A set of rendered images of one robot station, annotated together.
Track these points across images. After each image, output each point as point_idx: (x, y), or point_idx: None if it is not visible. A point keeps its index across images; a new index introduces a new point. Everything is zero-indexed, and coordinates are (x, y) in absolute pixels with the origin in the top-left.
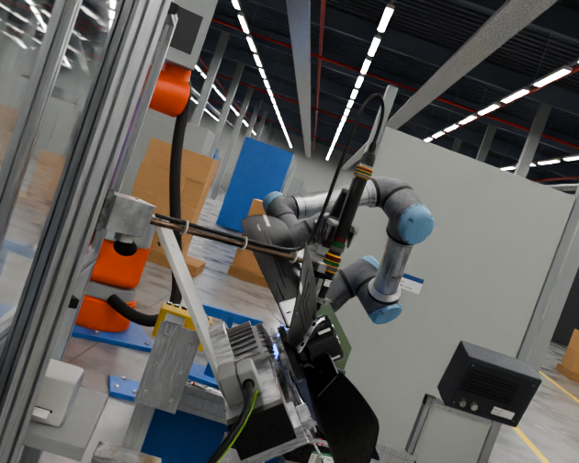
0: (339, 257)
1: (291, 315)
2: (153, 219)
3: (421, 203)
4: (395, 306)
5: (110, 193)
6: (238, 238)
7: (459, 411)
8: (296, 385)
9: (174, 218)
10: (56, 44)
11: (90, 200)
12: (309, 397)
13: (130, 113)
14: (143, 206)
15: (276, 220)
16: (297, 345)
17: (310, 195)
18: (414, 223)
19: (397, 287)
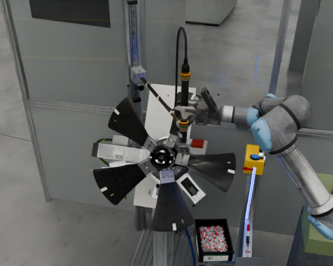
0: (179, 122)
1: (168, 141)
2: (141, 79)
3: (265, 118)
4: (311, 219)
5: (131, 67)
6: (156, 95)
7: None
8: (139, 161)
9: (145, 80)
10: None
11: (127, 68)
12: (295, 255)
13: (126, 40)
14: (133, 73)
15: (201, 98)
16: (141, 145)
17: (269, 98)
18: (252, 131)
19: (308, 201)
